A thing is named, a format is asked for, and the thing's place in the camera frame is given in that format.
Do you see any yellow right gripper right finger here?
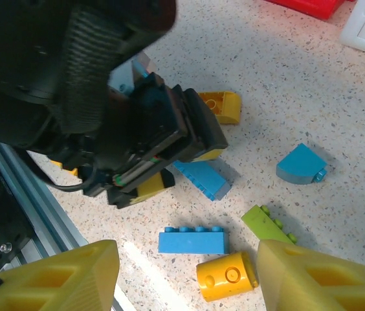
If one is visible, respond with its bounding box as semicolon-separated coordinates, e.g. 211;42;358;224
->
256;238;365;311

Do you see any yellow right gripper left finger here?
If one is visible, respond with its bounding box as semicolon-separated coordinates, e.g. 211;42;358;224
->
0;239;120;311

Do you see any yellow curved lego brick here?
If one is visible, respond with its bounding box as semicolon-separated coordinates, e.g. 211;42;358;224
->
197;91;242;126

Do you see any blue lego slope brick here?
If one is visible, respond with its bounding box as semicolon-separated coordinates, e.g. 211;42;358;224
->
172;160;232;202

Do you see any blue rectangular lego brick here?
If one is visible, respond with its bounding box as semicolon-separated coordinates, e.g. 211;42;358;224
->
158;225;230;255

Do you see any green lego brick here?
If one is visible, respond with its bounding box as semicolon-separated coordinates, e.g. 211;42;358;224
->
241;204;298;246

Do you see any blue curved lego brick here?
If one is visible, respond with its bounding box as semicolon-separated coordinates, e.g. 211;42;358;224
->
275;143;329;186

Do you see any yellow cylinder lego piece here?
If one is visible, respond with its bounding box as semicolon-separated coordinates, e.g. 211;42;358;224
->
195;251;260;303

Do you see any yellow lego brick with holes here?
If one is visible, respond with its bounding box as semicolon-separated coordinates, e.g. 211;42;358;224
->
49;159;79;178

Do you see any red plastic bin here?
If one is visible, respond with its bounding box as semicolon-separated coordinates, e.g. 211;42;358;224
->
263;0;357;21

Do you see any white plastic bin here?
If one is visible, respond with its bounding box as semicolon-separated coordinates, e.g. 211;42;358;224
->
338;0;365;61

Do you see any braided sleeve cable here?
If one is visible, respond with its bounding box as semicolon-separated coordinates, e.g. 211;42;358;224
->
54;5;128;135

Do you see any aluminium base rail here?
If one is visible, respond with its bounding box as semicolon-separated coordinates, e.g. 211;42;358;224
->
0;135;90;282

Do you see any thin black cable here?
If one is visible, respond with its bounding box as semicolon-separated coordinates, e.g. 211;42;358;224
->
27;152;98;194

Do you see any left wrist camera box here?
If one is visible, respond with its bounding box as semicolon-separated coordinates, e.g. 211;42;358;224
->
109;53;157;97

